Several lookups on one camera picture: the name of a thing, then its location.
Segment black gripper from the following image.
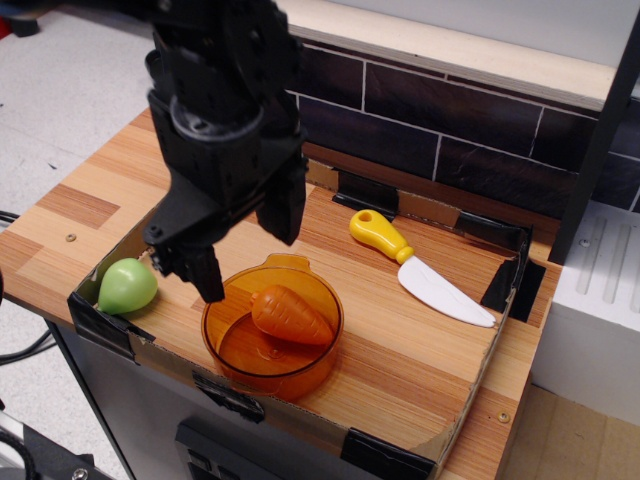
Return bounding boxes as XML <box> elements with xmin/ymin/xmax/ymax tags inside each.
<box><xmin>144</xmin><ymin>93</ymin><xmax>308</xmax><ymax>303</ymax></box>

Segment orange plastic toy carrot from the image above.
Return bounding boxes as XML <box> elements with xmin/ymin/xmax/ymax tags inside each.
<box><xmin>250</xmin><ymin>285</ymin><xmax>334</xmax><ymax>345</ymax></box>

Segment orange transparent plastic pot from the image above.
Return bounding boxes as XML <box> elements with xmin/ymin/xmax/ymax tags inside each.
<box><xmin>201</xmin><ymin>254</ymin><xmax>344</xmax><ymax>401</ymax></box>

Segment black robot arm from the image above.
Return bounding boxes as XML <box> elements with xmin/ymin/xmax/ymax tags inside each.
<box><xmin>144</xmin><ymin>1</ymin><xmax>307</xmax><ymax>302</ymax></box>

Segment green plastic toy pear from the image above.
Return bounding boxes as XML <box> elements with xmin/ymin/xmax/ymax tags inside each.
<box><xmin>97</xmin><ymin>258</ymin><xmax>158</xmax><ymax>315</ymax></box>

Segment dark brick pattern backsplash panel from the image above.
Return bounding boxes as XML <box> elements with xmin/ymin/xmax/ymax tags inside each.
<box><xmin>279</xmin><ymin>0</ymin><xmax>640</xmax><ymax>221</ymax></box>

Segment white ribbed sink block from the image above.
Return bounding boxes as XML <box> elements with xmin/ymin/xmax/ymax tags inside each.
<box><xmin>532</xmin><ymin>202</ymin><xmax>639</xmax><ymax>424</ymax></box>

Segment yellow handled toy knife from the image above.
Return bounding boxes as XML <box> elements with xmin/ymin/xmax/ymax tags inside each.
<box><xmin>349</xmin><ymin>209</ymin><xmax>496</xmax><ymax>328</ymax></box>

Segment black cables at left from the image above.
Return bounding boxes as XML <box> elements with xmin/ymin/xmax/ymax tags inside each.
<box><xmin>0</xmin><ymin>209</ymin><xmax>59</xmax><ymax>369</ymax></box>

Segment black vertical post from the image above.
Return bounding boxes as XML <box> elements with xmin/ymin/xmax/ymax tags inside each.
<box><xmin>548</xmin><ymin>15</ymin><xmax>639</xmax><ymax>265</ymax></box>

